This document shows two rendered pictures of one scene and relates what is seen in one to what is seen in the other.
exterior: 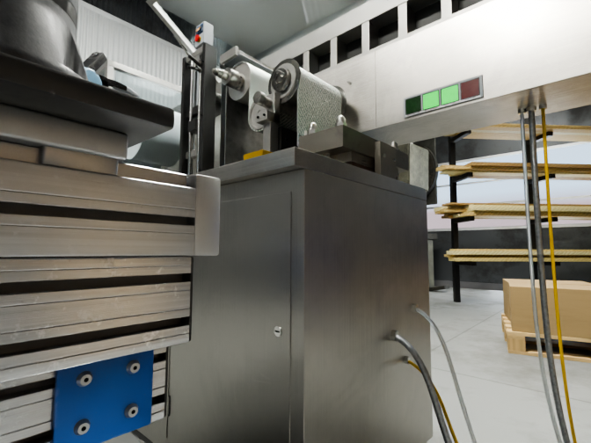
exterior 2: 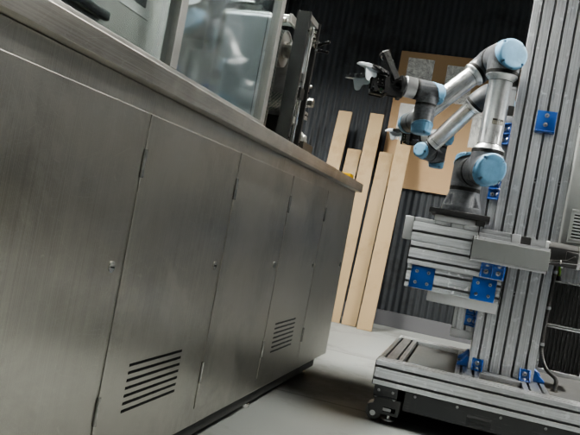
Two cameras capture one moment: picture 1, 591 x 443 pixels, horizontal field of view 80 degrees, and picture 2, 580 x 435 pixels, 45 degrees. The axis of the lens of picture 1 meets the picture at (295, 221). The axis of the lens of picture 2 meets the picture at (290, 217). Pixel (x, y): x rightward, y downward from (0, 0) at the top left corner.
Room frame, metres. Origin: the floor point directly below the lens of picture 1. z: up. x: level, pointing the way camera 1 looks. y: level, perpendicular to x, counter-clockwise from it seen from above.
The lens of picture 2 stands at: (2.37, 2.77, 0.66)
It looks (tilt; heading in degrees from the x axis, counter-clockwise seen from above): 1 degrees up; 244
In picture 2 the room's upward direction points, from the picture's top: 11 degrees clockwise
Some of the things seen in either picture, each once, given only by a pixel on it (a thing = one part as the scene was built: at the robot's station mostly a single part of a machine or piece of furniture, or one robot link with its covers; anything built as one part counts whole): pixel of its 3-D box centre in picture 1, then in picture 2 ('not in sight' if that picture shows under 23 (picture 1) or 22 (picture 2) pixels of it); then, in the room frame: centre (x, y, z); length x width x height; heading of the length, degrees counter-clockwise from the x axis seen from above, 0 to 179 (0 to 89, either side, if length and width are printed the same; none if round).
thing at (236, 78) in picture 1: (232, 79); (291, 50); (1.27, 0.24, 1.33); 0.06 x 0.06 x 0.06; 47
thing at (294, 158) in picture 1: (157, 213); (181, 129); (1.79, 0.71, 0.88); 2.52 x 0.66 x 0.04; 47
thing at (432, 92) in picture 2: not in sight; (428, 92); (0.91, 0.70, 1.21); 0.11 x 0.08 x 0.09; 164
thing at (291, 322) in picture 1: (156, 301); (149, 274); (1.80, 0.70, 0.43); 2.52 x 0.64 x 0.86; 47
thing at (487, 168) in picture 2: not in sight; (494, 113); (0.66, 0.77, 1.19); 0.15 x 0.12 x 0.55; 75
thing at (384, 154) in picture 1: (386, 162); not in sight; (1.07, -0.28, 0.96); 0.10 x 0.03 x 0.11; 137
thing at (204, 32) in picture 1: (202, 35); not in sight; (1.52, 0.42, 1.66); 0.07 x 0.07 x 0.10; 48
